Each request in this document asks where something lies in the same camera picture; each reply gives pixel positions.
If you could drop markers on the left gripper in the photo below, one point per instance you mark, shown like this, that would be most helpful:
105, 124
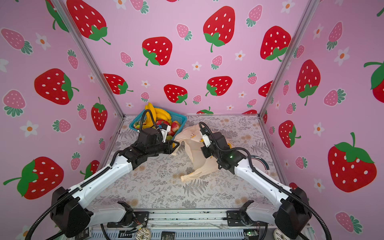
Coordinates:
169, 146

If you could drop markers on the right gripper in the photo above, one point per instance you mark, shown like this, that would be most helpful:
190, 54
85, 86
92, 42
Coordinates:
205, 152

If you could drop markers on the beige plastic bag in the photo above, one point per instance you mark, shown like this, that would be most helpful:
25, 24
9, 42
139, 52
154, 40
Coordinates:
192, 138

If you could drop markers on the large yellow banana bunch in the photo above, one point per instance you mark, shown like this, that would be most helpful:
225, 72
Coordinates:
150, 116

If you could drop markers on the teal plastic basket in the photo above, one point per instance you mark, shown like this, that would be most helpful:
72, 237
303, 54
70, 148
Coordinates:
181, 119

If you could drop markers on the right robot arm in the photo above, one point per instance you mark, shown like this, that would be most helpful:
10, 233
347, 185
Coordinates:
292, 206

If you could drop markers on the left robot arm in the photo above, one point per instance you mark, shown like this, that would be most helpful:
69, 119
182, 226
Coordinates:
71, 211

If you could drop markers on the red peach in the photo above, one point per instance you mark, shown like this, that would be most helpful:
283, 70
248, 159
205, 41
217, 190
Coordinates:
175, 127

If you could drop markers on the small yellow banana bunch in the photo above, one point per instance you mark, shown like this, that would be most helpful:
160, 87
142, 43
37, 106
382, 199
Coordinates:
163, 115

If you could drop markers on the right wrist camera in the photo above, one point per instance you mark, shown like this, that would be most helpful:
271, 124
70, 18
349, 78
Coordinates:
206, 140

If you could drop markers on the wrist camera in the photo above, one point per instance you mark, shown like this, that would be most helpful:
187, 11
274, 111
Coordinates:
206, 140
164, 129

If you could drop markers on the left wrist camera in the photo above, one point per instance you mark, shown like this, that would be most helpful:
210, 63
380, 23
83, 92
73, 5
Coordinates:
164, 129

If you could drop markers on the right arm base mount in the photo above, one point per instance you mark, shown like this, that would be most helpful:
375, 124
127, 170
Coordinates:
237, 218

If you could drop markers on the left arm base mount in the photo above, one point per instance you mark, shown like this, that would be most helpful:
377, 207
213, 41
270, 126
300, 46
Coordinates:
132, 220

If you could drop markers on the aluminium rail frame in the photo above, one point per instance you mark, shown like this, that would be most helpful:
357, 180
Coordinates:
187, 224

